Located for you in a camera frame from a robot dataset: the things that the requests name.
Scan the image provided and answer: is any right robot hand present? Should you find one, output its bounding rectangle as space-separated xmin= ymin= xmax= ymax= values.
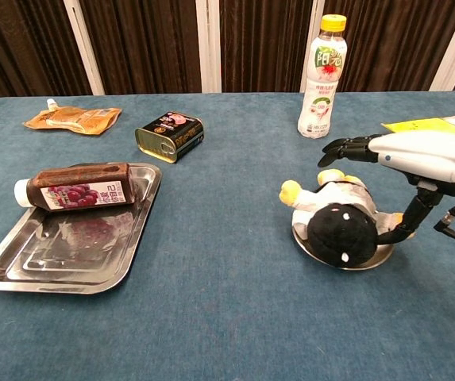
xmin=317 ymin=133 xmax=455 ymax=245

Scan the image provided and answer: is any black white plush toy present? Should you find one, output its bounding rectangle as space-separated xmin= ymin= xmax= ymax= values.
xmin=280 ymin=168 xmax=417 ymax=267

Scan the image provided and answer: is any yellow snack bag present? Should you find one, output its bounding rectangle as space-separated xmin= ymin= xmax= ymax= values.
xmin=381 ymin=112 xmax=455 ymax=138

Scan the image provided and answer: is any round white plate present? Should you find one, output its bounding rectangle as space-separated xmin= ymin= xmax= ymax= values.
xmin=291 ymin=208 xmax=395 ymax=271

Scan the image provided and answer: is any white drink bottle yellow cap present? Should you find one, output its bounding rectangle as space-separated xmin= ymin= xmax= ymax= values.
xmin=297 ymin=13 xmax=349 ymax=139

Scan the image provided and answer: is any blue felt table cover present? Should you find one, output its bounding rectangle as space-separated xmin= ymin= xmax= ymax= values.
xmin=0 ymin=90 xmax=455 ymax=381

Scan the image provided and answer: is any black tin can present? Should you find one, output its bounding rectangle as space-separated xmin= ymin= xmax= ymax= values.
xmin=134 ymin=110 xmax=205 ymax=164

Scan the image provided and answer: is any dark brown pleated curtain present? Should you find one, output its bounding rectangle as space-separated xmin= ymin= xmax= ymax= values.
xmin=0 ymin=0 xmax=455 ymax=100

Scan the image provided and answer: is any orange spout pouch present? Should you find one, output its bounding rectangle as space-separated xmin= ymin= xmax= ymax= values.
xmin=23 ymin=98 xmax=122 ymax=136

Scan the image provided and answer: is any rectangular steel tray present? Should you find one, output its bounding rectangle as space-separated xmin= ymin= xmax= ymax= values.
xmin=0 ymin=161 xmax=162 ymax=295

